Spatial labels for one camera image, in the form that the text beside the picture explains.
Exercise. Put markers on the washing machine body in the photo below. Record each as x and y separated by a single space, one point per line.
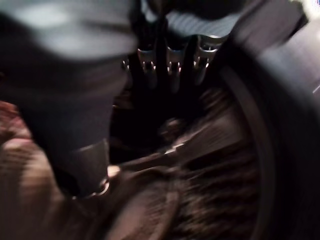
295 45

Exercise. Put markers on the right robot hand, black cloth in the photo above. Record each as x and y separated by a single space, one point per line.
75 82

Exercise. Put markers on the steel washing machine drum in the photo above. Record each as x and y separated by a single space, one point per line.
215 160

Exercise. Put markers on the reddish brown garment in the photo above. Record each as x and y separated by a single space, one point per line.
27 190

